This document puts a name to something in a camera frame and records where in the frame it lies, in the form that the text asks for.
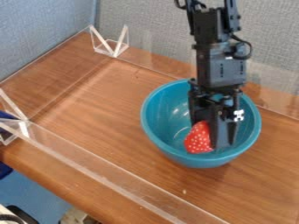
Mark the clear acrylic corner bracket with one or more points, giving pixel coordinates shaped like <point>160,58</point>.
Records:
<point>107,46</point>

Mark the blue plastic bowl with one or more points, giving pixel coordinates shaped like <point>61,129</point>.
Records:
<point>165,122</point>

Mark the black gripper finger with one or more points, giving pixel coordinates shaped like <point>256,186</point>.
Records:
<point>223,127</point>

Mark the clear acrylic front barrier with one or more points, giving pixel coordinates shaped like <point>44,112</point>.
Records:
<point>103,189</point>

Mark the red toy strawberry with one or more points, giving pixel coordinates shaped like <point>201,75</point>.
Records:
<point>197,140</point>

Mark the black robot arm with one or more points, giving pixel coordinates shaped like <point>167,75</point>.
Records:
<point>213,25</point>

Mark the clear acrylic left bracket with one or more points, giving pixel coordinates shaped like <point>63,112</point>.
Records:
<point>11,117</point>

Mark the clear acrylic barrier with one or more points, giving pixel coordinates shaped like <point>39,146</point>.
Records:
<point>272,87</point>
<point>103,189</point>

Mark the clear acrylic back barrier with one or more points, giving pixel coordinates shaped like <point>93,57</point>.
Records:
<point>272,87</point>

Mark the black object bottom left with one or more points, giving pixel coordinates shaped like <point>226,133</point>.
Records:
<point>15,210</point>

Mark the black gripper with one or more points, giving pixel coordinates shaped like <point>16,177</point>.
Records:
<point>220,76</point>

